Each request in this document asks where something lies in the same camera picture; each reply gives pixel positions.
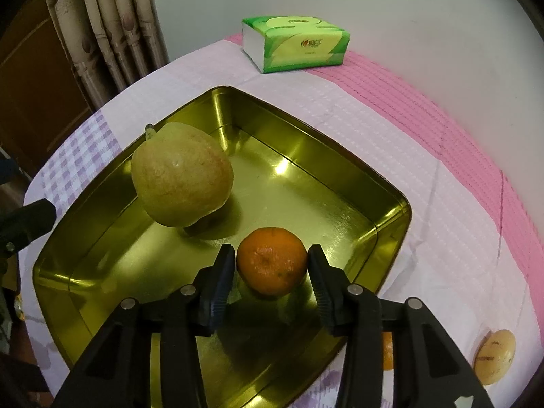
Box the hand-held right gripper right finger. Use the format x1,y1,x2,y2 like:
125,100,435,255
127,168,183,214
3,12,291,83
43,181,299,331
308,244,496,408

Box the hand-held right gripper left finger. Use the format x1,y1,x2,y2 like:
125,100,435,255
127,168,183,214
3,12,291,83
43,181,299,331
51,244,236,408

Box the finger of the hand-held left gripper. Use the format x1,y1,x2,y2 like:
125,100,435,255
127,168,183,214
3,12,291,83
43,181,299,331
0,199,57,260

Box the small orange mandarin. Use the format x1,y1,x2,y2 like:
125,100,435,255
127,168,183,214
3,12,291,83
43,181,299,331
381,331,395,371
236,227,308,299

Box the golden metal tin box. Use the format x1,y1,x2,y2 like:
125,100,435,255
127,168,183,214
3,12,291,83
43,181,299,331
32,86,413,408

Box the green red-blushed pear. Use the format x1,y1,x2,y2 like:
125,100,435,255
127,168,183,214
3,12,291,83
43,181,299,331
130,122,234,228

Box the brown wooden door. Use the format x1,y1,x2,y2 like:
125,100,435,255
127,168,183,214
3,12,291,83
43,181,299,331
0,0,103,175

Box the pink purple checkered tablecloth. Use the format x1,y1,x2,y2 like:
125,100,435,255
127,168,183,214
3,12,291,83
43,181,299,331
17,34,544,408

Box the large yellow pear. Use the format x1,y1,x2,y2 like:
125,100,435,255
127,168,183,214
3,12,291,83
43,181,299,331
473,329,517,385

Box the beige patterned curtain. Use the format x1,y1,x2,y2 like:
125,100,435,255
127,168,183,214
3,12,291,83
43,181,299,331
42,0,171,109

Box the green tissue pack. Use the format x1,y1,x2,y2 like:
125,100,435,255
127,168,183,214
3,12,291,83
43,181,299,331
241,15,350,74

